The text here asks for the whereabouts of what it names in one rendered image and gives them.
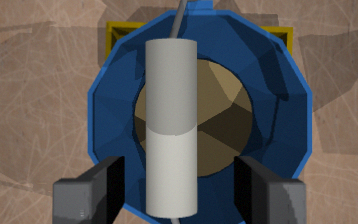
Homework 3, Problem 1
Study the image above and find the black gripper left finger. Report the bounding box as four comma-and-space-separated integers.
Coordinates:
52, 156, 125, 224

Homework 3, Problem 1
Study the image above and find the yellow shallow tray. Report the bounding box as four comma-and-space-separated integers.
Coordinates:
105, 21, 293, 61

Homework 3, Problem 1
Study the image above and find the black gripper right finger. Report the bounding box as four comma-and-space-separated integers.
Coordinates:
234, 156, 306, 224

